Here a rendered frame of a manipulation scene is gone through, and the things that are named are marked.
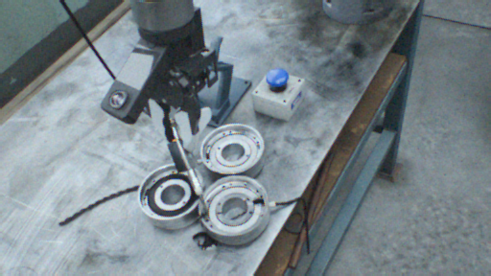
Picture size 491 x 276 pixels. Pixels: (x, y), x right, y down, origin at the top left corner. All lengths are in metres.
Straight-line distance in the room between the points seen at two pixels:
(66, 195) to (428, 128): 1.42
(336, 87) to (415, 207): 0.88
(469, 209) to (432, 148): 0.27
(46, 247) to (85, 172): 0.15
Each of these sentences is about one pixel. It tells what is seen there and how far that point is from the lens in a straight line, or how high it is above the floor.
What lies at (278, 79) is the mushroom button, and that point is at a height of 0.87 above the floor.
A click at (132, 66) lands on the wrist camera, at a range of 0.63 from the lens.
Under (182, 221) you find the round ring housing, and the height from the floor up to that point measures 0.83.
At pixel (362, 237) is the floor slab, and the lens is 1.66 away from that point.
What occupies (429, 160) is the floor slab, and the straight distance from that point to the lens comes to 1.86.
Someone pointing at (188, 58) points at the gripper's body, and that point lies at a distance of 0.67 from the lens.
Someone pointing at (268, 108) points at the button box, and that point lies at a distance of 0.87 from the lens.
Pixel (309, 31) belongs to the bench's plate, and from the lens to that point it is 1.06.
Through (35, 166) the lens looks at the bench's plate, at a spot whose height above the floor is 0.80.
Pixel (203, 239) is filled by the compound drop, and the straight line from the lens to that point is 0.75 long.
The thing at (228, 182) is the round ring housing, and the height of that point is 0.83.
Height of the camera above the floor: 1.44
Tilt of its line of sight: 49 degrees down
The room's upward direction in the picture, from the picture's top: 11 degrees counter-clockwise
